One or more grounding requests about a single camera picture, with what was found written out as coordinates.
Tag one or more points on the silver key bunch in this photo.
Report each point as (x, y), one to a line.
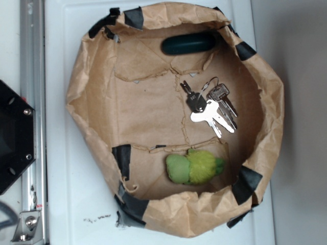
(216, 108)

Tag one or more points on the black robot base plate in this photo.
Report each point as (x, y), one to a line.
(17, 136)

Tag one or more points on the green plush toy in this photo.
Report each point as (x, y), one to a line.
(197, 167)

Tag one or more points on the aluminium extrusion rail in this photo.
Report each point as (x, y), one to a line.
(32, 88)

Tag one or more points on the white tray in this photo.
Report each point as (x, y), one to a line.
(81, 208)

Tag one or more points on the metal corner bracket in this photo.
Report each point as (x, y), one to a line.
(29, 228)

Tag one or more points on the brown paper-lined bin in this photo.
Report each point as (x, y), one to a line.
(125, 97)

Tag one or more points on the dark green oblong case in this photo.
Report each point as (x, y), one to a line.
(188, 44)

